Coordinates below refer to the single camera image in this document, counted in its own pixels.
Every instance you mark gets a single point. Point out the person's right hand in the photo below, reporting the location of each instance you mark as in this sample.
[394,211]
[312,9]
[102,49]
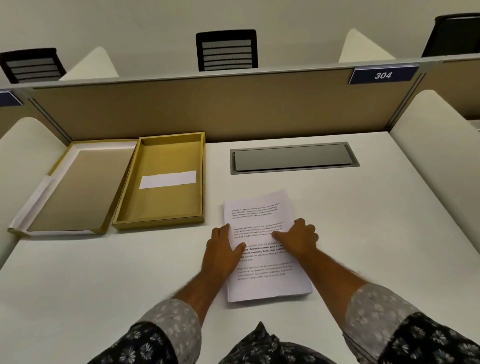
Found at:
[302,240]

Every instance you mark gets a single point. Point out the person's left hand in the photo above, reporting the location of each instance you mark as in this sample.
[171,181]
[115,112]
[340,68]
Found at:
[219,255]

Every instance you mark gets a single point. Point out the person's right thumb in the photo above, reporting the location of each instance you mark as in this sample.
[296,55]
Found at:
[280,236]

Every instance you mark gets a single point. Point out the person's left thumb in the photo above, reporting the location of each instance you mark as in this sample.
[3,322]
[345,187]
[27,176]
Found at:
[240,251]

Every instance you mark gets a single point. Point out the stack of printed white paper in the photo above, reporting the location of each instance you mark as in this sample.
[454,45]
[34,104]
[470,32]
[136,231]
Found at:
[258,210]

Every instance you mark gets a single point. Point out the person's left forearm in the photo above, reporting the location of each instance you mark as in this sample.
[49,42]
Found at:
[202,290]

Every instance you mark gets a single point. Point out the person's right forearm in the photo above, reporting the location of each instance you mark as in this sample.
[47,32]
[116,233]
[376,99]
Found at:
[330,287]

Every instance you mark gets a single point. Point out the gold cardboard box base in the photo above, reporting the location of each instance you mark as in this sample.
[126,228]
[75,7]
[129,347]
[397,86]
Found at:
[165,206]

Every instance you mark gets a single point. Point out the white paper slip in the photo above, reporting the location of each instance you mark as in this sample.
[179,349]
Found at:
[168,180]

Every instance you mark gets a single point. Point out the beige desk partition panel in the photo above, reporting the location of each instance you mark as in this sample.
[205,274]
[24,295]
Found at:
[225,108]

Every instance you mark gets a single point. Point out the dark floral shirt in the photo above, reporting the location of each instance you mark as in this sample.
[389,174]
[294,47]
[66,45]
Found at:
[412,337]

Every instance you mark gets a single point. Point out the gold cardboard box lid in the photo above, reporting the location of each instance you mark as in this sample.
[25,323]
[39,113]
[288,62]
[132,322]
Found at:
[75,195]

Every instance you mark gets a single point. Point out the white desk side divider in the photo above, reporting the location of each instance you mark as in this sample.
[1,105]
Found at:
[26,168]
[92,67]
[442,157]
[362,48]

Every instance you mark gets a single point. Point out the blue number sign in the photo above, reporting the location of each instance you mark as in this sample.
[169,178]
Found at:
[8,99]
[382,75]

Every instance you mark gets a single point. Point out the black slatted office chair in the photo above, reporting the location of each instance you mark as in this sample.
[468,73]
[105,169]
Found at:
[227,50]
[32,65]

